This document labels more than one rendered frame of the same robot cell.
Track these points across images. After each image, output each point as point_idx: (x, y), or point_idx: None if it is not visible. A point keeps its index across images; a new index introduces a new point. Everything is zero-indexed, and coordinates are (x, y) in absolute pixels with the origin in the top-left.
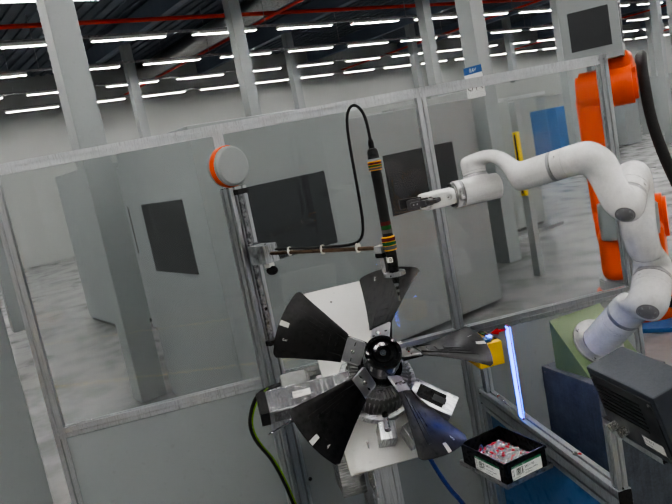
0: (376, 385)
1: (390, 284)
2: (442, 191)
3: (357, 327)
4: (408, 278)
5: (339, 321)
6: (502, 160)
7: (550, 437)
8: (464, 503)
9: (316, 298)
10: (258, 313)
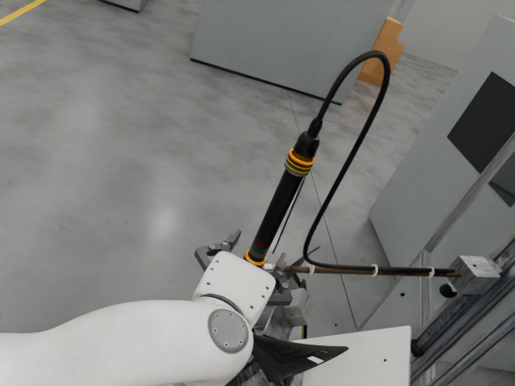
0: None
1: (287, 351)
2: (211, 272)
3: (335, 384)
4: (269, 364)
5: (352, 365)
6: (83, 315)
7: None
8: None
9: (397, 344)
10: (435, 316)
